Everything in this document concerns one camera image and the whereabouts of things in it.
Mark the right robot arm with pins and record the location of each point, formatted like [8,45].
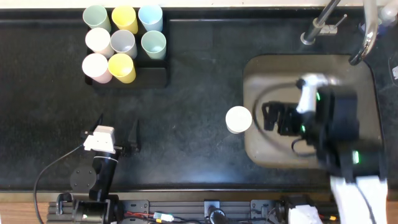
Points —
[342,124]

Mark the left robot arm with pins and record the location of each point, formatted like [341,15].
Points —
[104,174]

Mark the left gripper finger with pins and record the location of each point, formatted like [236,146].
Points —
[135,140]
[98,123]

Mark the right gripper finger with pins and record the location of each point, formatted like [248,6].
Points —
[269,119]
[287,123]

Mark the white cup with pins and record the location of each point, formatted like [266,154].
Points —
[238,119]

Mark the grey cup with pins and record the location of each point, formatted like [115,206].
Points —
[122,42]

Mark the blue cup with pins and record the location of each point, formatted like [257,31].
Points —
[150,16]

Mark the mounting rail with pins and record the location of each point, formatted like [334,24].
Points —
[186,210]

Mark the black tray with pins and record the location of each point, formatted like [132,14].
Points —
[152,76]

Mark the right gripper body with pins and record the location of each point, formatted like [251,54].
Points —
[281,105]

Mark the steel tap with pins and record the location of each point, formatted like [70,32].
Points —
[371,31]

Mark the green cup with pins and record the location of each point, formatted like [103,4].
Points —
[95,17]
[153,43]

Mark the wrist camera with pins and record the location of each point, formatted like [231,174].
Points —
[308,95]
[101,139]

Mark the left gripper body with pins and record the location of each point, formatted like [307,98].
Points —
[123,150]

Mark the steel sink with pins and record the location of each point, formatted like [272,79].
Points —
[273,71]

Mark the pink cup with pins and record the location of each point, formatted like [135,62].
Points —
[94,66]
[98,40]

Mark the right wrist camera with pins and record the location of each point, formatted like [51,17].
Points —
[308,95]

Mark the yellow cup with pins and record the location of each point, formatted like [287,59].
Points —
[120,66]
[124,17]

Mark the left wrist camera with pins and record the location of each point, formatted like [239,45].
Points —
[101,139]

